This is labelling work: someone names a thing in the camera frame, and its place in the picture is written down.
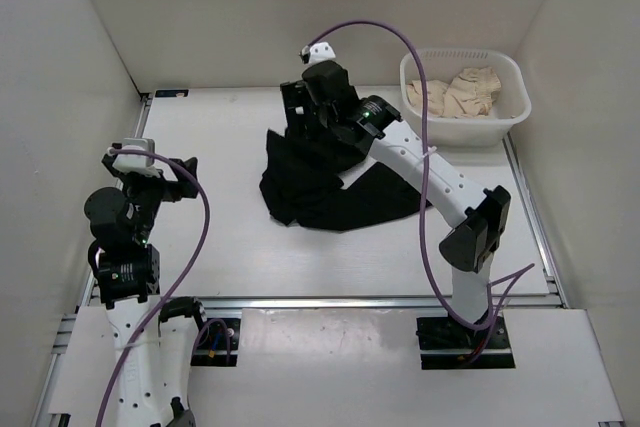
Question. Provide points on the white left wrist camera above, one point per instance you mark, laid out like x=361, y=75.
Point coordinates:
x=138, y=162

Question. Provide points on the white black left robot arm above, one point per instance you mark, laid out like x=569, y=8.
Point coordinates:
x=169, y=396

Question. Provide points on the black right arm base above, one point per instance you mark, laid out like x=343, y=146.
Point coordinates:
x=445, y=345

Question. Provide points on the black trousers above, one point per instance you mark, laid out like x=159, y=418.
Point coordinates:
x=302, y=185

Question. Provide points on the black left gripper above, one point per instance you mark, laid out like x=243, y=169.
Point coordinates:
x=173, y=191

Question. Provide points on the white plastic basket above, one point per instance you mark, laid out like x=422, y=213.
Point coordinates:
x=443, y=63

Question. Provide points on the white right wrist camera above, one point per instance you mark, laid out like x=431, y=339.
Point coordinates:
x=316, y=53

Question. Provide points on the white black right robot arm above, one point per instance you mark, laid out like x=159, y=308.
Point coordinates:
x=475, y=214

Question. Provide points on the beige trousers in basket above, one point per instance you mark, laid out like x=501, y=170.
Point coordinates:
x=487, y=92

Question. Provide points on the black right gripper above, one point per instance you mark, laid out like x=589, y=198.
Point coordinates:
x=295, y=96

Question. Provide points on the aluminium frame rail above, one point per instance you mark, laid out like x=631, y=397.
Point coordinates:
x=111, y=358

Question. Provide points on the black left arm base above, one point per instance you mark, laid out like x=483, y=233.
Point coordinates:
x=215, y=339

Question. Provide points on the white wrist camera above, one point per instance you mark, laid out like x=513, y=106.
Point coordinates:
x=316, y=53
x=138, y=162

